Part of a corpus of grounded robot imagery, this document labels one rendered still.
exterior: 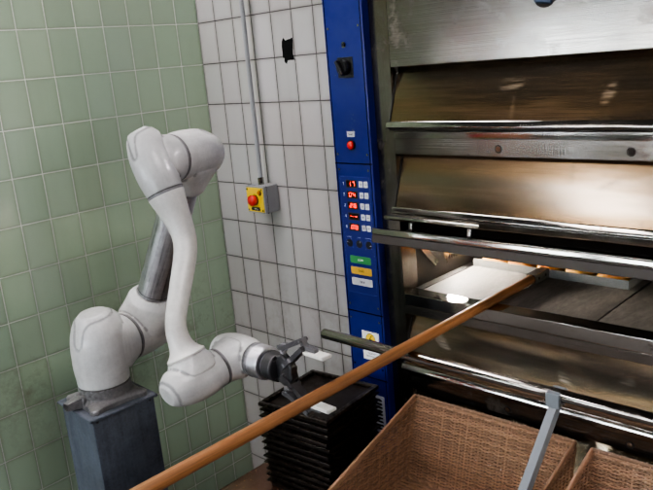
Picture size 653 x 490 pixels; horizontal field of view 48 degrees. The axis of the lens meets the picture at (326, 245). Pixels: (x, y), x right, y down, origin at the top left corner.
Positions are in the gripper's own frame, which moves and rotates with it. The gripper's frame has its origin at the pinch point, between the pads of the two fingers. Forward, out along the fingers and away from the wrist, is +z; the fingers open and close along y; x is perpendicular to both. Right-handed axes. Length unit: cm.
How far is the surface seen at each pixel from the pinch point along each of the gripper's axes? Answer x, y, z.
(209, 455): 37.5, -0.5, 4.1
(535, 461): -18.2, 13.9, 44.1
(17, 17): 6, -95, -116
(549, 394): -27, 2, 43
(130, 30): -33, -89, -117
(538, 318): -65, 1, 19
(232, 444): 31.8, -0.2, 4.2
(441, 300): -64, 1, -13
